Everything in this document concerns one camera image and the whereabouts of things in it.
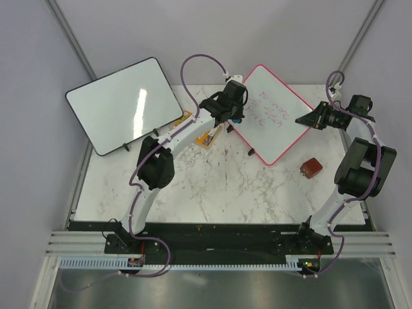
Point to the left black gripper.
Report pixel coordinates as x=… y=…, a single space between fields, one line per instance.
x=240 y=114

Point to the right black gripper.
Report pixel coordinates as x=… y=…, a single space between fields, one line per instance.
x=315 y=118

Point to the pink framed whiteboard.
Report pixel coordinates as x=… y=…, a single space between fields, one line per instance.
x=268 y=125

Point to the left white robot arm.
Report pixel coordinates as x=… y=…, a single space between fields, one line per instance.
x=155 y=166

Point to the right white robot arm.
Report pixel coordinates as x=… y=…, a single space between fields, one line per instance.
x=362 y=172

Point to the black framed whiteboard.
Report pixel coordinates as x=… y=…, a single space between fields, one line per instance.
x=125 y=105

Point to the orange illustrated book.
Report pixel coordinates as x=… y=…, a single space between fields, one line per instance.
x=206 y=139

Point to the brown power adapter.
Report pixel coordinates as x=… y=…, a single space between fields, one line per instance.
x=310 y=168

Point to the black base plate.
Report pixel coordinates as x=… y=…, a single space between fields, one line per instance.
x=213 y=243

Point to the aluminium rail frame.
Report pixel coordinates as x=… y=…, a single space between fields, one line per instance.
x=223 y=185

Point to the white slotted cable duct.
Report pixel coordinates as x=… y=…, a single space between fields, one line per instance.
x=126 y=263

